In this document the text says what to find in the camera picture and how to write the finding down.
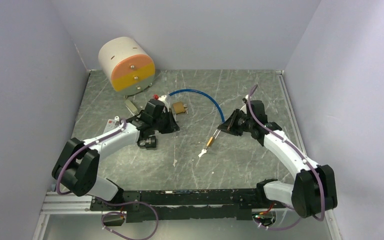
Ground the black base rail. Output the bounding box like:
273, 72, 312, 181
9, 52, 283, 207
90, 188, 283, 223

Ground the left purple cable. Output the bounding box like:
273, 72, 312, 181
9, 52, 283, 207
101, 198, 162, 240

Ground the long shackle brass padlock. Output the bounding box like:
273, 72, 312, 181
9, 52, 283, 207
205, 129, 220, 149

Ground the purple cable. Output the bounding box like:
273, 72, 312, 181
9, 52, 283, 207
101, 198, 162, 240
253, 205, 302, 232

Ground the blue cable lock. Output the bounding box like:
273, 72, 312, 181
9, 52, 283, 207
168, 88, 226, 123

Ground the beige cylinder drawer box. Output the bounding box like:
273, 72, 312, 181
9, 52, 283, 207
98, 36, 156, 97

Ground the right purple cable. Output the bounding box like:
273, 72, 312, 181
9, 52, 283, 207
253, 205, 302, 232

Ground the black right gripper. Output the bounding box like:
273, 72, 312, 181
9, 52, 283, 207
218, 108, 254, 136

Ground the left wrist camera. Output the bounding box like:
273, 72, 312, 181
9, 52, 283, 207
153, 94, 171, 112

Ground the plastic packaging card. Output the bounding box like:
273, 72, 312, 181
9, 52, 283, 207
104, 116, 123, 136

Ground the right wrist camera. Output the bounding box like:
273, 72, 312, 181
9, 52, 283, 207
240, 94, 249, 113

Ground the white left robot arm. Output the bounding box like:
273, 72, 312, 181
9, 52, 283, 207
51, 95, 180, 210

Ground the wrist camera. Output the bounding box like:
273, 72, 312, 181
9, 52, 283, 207
153, 94, 171, 112
240, 94, 249, 113

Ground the black padlock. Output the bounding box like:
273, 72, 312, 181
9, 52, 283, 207
137, 135, 158, 149

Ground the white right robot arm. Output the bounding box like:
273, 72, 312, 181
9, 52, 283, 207
217, 100, 338, 218

